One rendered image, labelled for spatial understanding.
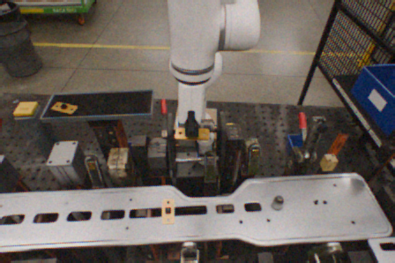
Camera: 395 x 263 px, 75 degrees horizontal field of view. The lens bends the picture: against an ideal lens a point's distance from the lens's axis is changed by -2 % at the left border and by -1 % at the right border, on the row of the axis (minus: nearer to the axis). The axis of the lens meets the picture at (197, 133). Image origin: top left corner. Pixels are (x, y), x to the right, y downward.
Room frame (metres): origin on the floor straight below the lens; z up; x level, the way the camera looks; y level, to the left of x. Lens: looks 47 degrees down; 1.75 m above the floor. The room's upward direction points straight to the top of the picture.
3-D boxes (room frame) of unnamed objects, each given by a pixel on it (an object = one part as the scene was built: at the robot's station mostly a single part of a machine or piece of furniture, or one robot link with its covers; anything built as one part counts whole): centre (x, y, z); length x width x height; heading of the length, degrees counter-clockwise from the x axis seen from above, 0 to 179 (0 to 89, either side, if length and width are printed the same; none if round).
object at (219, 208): (0.38, -0.09, 0.84); 0.12 x 0.05 x 0.29; 3
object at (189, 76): (0.44, 0.01, 1.47); 0.09 x 0.08 x 0.03; 178
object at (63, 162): (0.52, 0.43, 0.90); 0.13 x 0.10 x 0.41; 3
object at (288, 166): (0.56, -0.37, 0.88); 0.07 x 0.06 x 0.35; 3
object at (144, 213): (0.36, 0.17, 0.84); 0.17 x 0.06 x 0.29; 3
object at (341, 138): (0.56, -0.47, 0.95); 0.03 x 0.01 x 0.50; 93
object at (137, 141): (0.58, 0.20, 0.90); 0.05 x 0.05 x 0.40; 3
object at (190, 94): (0.44, 0.01, 1.41); 0.10 x 0.07 x 0.11; 178
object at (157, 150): (0.57, 0.13, 0.89); 0.13 x 0.11 x 0.38; 3
